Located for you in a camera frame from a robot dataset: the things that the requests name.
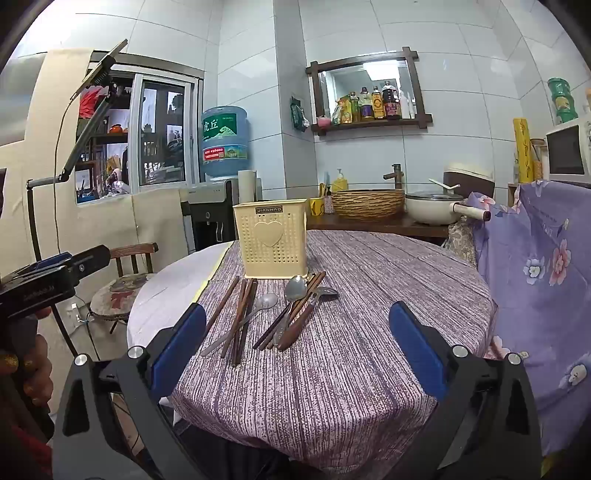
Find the wooden chair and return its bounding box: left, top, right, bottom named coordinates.
left=89, top=242, right=160, bottom=334

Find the brown wooden chopstick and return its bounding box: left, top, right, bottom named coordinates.
left=202, top=275, right=241, bottom=334
left=238, top=279, right=258, bottom=365
left=231, top=278, right=254, bottom=367
left=221, top=278, right=247, bottom=361

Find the wooden handled spoon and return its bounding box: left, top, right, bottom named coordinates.
left=276, top=286, right=340, bottom=352

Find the smartphone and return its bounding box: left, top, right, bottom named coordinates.
left=69, top=39, right=129, bottom=101

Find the bronze faucet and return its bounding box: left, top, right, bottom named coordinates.
left=383, top=163, right=404, bottom=191

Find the yellow seasoning packet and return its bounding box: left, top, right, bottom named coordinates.
left=331, top=97, right=352, bottom=125

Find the yellow wrap roll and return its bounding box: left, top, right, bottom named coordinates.
left=513, top=117, right=535, bottom=184

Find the dark wooden chopstick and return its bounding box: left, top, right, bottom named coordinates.
left=263, top=271, right=327, bottom=350
left=253, top=272, right=321, bottom=350

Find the dark soy sauce bottle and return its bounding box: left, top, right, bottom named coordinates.
left=383, top=80, right=402, bottom=121

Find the blue water jug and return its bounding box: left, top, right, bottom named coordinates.
left=201, top=106, right=252, bottom=182

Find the brown patterned cloth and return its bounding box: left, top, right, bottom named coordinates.
left=442, top=216, right=479, bottom=269

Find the purple floral cloth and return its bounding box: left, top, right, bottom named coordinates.
left=465, top=179, right=591, bottom=457

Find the white microwave oven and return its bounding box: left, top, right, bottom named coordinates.
left=545, top=116, right=591, bottom=184

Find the large metal spoon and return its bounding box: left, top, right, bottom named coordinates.
left=274, top=275, right=308, bottom=348

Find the sliding glass window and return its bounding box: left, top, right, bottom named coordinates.
left=75, top=62, right=205, bottom=207

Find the beige plastic utensil holder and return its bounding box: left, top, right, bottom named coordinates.
left=232, top=198, right=309, bottom=281

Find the person's left hand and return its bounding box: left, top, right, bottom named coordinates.
left=0, top=332, right=55, bottom=407

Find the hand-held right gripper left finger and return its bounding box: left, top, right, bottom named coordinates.
left=52, top=302, right=207, bottom=480

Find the beige cardboard panel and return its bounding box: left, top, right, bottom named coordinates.
left=0, top=46, right=197, bottom=296

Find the woven pattern wash basin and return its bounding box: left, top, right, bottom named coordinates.
left=331, top=188, right=406, bottom=220

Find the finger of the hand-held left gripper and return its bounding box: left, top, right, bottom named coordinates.
left=31, top=252, right=75, bottom=271
left=68, top=244, right=112, bottom=280

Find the green hanging packet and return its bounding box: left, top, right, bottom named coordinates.
left=290, top=95, right=311, bottom=132

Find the dark wooden counter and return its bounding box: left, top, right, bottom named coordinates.
left=307, top=213, right=451, bottom=241

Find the small metal spoon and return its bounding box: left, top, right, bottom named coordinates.
left=199, top=293, right=279, bottom=357

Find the cat print seat cushion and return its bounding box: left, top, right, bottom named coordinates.
left=90, top=273, right=156, bottom=319

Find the water dispenser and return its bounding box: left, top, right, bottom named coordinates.
left=180, top=180, right=241, bottom=253

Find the brown and cream rice cooker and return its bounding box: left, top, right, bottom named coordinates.
left=442, top=161, right=496, bottom=200

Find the stack of green cans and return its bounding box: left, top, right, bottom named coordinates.
left=547, top=77, right=579, bottom=125

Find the cream pan with lid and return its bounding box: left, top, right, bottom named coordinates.
left=405, top=189, right=491, bottom=227

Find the dark wooden wall shelf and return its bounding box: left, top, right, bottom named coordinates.
left=305, top=46, right=435, bottom=137

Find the white paper roll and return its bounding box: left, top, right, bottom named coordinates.
left=238, top=169, right=257, bottom=204

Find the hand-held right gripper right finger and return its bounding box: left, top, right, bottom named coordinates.
left=388, top=301, right=542, bottom=480

